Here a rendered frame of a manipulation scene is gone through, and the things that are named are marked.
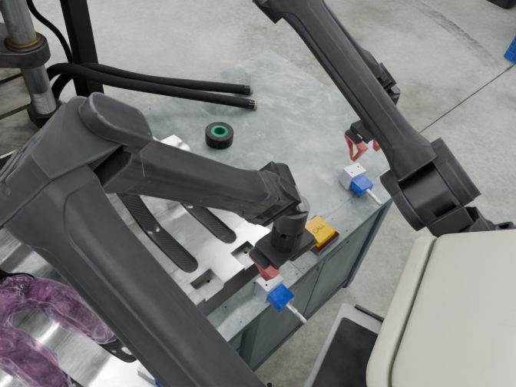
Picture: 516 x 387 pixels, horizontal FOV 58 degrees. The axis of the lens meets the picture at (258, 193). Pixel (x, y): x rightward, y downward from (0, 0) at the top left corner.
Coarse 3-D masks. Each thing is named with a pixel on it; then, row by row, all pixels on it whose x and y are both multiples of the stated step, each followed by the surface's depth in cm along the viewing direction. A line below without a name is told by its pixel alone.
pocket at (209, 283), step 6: (210, 270) 96; (198, 276) 94; (204, 276) 97; (210, 276) 98; (216, 276) 96; (192, 282) 94; (198, 282) 96; (204, 282) 97; (210, 282) 97; (216, 282) 97; (198, 288) 96; (204, 288) 96; (210, 288) 96; (216, 288) 96; (204, 294) 95; (210, 294) 94
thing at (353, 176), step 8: (344, 168) 124; (352, 168) 124; (360, 168) 124; (344, 176) 125; (352, 176) 122; (360, 176) 124; (344, 184) 126; (352, 184) 123; (360, 184) 122; (368, 184) 122; (360, 192) 122; (368, 192) 122; (376, 200) 120
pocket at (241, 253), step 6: (246, 240) 101; (240, 246) 101; (246, 246) 103; (252, 246) 101; (234, 252) 100; (240, 252) 102; (246, 252) 102; (240, 258) 101; (246, 258) 101; (246, 264) 100
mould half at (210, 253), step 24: (168, 216) 104; (192, 216) 105; (144, 240) 99; (192, 240) 100; (216, 240) 101; (240, 240) 101; (168, 264) 96; (216, 264) 97; (240, 264) 97; (192, 288) 92; (240, 288) 103
